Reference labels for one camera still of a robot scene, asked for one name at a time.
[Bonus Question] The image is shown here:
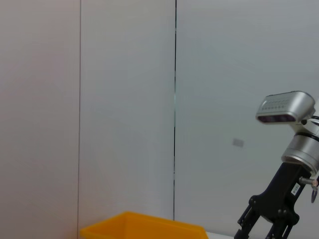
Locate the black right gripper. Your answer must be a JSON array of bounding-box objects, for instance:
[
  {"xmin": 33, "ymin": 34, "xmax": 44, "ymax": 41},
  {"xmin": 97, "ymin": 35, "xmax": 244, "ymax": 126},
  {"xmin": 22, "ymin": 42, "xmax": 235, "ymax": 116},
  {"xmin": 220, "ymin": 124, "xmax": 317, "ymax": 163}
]
[{"xmin": 233, "ymin": 161, "xmax": 310, "ymax": 239}]

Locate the yellow plastic bin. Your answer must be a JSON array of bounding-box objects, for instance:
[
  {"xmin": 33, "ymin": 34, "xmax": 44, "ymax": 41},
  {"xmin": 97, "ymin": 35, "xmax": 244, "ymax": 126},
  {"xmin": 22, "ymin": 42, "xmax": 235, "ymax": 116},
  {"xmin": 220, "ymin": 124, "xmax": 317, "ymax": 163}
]
[{"xmin": 79, "ymin": 211, "xmax": 209, "ymax": 239}]

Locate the right gripper plug with cable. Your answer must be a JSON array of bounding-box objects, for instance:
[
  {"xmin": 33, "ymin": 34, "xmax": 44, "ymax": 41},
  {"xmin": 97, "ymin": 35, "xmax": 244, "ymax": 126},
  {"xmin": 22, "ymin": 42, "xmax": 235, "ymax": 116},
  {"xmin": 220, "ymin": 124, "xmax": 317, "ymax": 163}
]
[{"xmin": 299, "ymin": 176, "xmax": 319, "ymax": 204}]

